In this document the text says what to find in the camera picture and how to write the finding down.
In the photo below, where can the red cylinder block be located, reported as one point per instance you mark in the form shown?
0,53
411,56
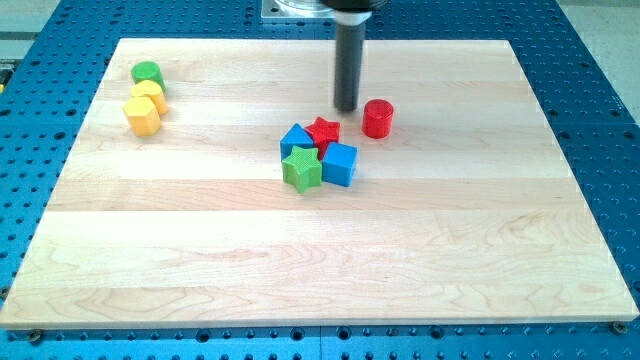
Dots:
377,118

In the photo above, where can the green star block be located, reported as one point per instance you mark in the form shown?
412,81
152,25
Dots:
302,168

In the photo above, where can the blue cube block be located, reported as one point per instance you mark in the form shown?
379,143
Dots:
339,164

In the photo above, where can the red star block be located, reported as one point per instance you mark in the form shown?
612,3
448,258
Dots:
323,132

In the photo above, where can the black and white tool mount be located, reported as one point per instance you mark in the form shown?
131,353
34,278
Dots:
352,12

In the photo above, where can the yellow heart block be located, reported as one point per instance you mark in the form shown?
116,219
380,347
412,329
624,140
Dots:
153,91

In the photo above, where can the blue triangular block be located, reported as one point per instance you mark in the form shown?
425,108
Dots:
295,136

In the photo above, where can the light wooden board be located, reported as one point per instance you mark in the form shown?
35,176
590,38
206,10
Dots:
468,212

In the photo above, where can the yellow hexagon block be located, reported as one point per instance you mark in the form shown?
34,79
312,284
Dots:
142,116

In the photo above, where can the green cylinder block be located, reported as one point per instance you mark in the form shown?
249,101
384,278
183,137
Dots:
148,70

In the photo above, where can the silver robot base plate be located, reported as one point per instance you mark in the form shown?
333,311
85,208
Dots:
294,9

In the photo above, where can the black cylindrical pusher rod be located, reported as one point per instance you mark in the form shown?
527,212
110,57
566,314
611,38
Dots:
348,60

